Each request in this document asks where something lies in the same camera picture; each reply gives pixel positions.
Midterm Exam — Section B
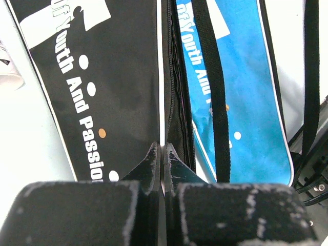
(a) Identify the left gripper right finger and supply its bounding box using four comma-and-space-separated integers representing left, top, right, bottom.
163, 143, 319, 245

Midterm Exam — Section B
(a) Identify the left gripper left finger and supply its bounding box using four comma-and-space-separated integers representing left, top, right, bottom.
1, 143, 160, 245

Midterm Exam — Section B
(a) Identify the blue racket bag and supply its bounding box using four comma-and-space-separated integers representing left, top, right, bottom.
176, 1, 304, 186

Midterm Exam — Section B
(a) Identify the black sport racket bag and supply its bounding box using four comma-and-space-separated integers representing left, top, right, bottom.
6, 1, 196, 182

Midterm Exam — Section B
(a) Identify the white shuttlecock tube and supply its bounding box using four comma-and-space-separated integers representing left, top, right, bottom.
1, 40, 24, 93

